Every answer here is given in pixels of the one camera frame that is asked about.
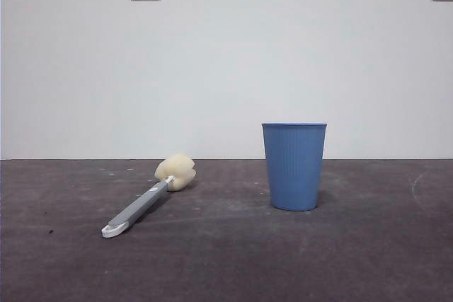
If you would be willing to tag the blue ribbed plastic cup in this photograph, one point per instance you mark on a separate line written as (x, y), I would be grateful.
(293, 167)

